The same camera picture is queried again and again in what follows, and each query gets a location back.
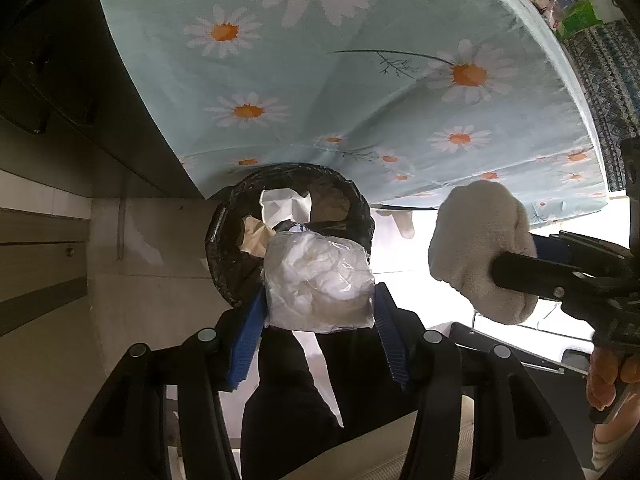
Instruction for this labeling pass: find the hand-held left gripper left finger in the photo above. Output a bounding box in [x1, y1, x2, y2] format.
[55, 285, 267, 480]

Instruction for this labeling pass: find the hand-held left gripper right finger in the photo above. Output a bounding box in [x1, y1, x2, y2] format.
[371, 282, 583, 480]

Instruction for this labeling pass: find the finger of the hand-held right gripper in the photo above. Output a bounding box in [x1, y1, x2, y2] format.
[490, 251, 593, 303]
[530, 230, 631, 266]

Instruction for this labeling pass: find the white knitted cloth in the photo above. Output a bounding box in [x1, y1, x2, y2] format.
[427, 181, 540, 326]

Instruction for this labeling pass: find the clear bag of white tissue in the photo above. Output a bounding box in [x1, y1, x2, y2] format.
[262, 230, 376, 335]

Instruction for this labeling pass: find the trash bin with black liner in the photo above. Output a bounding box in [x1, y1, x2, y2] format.
[205, 162, 376, 311]

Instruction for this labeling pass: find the person's right forearm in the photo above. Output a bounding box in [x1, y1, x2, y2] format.
[592, 410, 640, 471]

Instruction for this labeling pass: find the person's right hand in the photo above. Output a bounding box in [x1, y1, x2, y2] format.
[585, 347, 640, 411]

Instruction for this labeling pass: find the beige crumpled paper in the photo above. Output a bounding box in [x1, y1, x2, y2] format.
[240, 215, 276, 256]

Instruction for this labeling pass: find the white table leg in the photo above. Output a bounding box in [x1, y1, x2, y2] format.
[375, 207, 416, 241]

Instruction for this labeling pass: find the white crumpled paper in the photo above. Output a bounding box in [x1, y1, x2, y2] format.
[259, 187, 313, 226]

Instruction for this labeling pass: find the blue patterned rug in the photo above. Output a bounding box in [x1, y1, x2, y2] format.
[562, 20, 640, 191]

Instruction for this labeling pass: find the daisy print tablecloth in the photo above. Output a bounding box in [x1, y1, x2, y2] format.
[91, 0, 608, 221]

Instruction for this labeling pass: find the dark kitchen cabinet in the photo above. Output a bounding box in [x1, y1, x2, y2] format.
[0, 0, 206, 201]

